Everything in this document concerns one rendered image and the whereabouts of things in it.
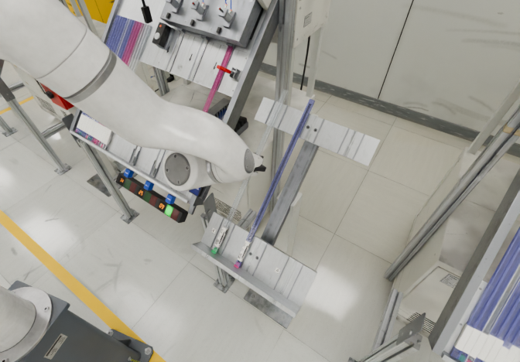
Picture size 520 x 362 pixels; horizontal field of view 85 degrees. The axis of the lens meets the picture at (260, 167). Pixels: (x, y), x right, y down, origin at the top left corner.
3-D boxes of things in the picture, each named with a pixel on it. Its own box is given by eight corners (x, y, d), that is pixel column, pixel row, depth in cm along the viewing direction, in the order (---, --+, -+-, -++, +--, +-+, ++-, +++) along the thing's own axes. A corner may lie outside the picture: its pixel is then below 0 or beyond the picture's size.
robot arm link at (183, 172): (234, 142, 62) (200, 148, 66) (196, 142, 50) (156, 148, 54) (239, 181, 62) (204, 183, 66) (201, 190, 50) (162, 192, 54)
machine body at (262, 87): (251, 239, 166) (248, 167, 120) (165, 187, 192) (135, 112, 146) (302, 169, 203) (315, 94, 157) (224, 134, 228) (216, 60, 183)
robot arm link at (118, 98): (159, 22, 35) (262, 151, 59) (78, 56, 42) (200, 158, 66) (133, 76, 31) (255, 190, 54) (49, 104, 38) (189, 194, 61)
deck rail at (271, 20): (203, 205, 100) (193, 206, 95) (199, 202, 101) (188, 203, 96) (284, 8, 93) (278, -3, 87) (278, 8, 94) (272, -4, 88)
